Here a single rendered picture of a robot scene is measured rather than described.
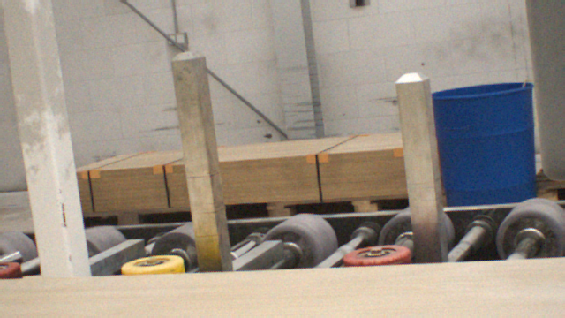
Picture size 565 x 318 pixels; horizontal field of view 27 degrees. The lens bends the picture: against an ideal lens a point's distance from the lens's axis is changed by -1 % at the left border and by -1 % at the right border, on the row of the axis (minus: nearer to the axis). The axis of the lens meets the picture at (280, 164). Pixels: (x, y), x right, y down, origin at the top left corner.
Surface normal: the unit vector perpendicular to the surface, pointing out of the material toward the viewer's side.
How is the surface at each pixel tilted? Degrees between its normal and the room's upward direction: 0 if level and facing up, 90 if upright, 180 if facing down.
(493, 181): 92
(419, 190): 90
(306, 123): 90
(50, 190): 90
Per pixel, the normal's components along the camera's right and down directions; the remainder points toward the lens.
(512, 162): 0.33, 0.13
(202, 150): -0.35, 0.16
